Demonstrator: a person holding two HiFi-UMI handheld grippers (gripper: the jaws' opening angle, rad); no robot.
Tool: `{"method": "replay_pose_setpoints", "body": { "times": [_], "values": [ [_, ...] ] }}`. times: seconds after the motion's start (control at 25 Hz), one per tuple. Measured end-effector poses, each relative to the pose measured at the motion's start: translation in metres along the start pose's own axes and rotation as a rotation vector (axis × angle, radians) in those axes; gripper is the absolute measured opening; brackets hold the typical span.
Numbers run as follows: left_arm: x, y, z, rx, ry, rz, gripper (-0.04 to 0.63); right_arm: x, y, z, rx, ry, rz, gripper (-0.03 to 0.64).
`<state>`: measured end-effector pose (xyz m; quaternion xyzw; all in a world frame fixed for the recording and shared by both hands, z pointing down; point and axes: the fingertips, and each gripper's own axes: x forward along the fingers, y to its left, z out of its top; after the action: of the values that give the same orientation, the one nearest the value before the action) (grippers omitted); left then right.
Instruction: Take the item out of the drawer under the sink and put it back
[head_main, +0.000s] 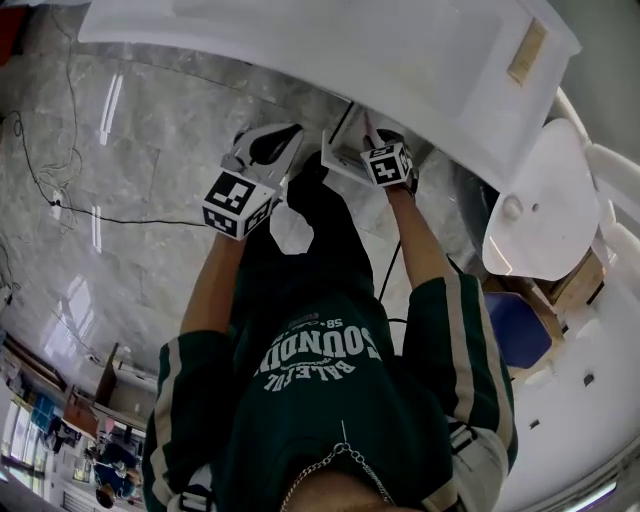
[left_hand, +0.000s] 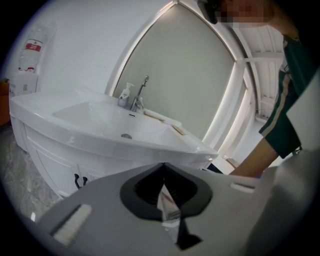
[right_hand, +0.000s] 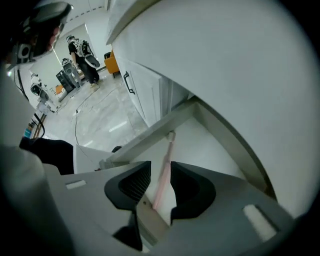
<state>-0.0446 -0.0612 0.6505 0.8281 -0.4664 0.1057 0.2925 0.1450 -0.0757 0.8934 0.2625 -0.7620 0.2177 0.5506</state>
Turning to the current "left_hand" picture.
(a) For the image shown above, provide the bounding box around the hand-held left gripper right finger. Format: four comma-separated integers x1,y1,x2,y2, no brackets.
163,162,276,256

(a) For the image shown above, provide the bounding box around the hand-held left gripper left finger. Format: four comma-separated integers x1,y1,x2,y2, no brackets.
32,162,181,256

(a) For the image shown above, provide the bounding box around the person's right forearm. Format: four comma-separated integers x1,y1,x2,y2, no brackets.
228,136,279,180

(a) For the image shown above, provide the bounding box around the white sink vanity cabinet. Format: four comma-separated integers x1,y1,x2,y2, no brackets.
9,87,220,201

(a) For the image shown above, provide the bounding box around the beige flat wooden strip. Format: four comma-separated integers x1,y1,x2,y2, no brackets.
171,124,187,137

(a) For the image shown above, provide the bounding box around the white pump soap bottle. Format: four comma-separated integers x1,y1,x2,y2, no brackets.
117,82,135,109

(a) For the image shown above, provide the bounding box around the chrome faucet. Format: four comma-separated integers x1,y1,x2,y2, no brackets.
129,74,150,113

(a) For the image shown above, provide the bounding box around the orange cabinet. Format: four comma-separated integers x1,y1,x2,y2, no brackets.
0,78,12,129

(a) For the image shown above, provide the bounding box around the white water dispenser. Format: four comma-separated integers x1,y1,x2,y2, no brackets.
9,70,41,98

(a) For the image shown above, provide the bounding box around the white arched wall frame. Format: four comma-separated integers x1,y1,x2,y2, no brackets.
104,0,262,161

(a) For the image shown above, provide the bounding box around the black head camera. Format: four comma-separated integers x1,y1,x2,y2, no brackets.
197,0,224,25

